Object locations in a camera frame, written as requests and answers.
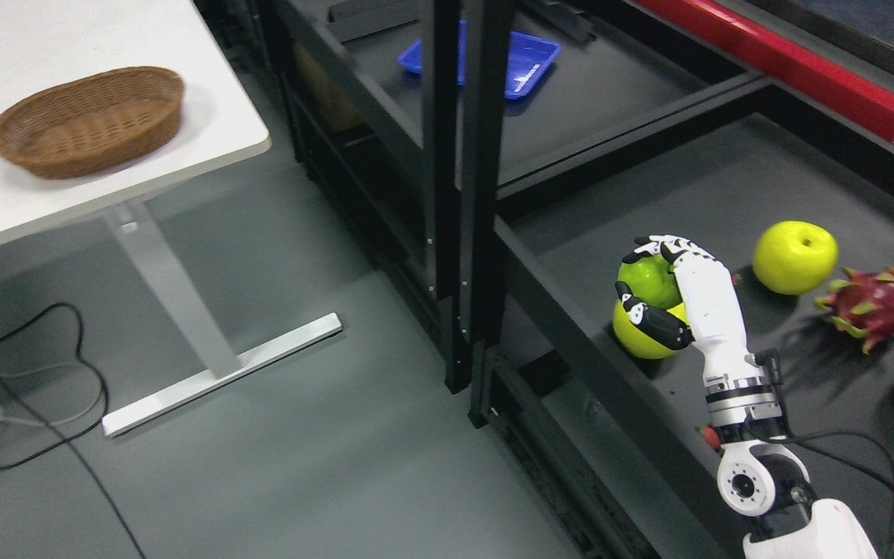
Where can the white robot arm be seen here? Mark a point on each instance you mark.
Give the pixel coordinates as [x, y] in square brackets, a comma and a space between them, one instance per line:
[760, 478]

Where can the brown wicker basket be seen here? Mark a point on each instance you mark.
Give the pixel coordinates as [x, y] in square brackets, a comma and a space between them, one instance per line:
[93, 123]

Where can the yellow green apple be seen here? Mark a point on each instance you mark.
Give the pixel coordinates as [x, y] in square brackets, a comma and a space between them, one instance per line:
[793, 257]

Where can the black metal shelf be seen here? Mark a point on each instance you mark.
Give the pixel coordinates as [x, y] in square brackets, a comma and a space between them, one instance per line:
[500, 169]

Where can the red shelf beam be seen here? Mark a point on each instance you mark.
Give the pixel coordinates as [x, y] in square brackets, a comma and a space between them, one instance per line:
[858, 98]

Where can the yellow apple under hand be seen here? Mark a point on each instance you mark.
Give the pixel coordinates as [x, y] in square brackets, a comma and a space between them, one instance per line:
[635, 342]

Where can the pink dragon fruit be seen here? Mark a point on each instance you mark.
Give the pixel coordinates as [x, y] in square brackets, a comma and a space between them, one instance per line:
[861, 304]

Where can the white standing desk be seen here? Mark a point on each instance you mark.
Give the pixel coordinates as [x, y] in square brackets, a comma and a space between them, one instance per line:
[48, 43]

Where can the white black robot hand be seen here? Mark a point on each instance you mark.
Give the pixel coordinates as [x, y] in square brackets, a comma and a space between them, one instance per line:
[714, 322]

